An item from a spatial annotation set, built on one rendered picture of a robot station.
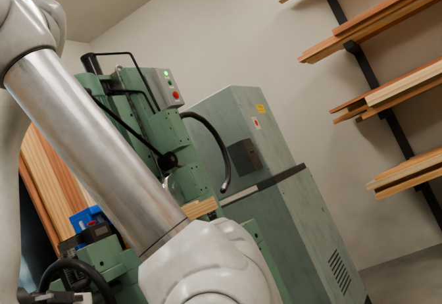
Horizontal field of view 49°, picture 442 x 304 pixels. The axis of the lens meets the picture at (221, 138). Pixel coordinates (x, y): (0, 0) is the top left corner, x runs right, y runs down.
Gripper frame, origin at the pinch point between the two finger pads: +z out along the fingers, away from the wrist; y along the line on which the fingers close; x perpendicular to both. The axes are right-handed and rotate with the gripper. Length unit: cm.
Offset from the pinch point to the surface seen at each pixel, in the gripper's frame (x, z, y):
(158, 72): -82, 44, -6
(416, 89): -96, 209, -68
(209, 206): -20.9, 35.4, -20.9
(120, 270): -8.9, 20.8, 5.6
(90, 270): -7.3, 4.4, -0.2
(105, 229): -22.0, 18.8, 7.4
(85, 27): -254, 154, 144
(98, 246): -16.6, 15.4, 7.6
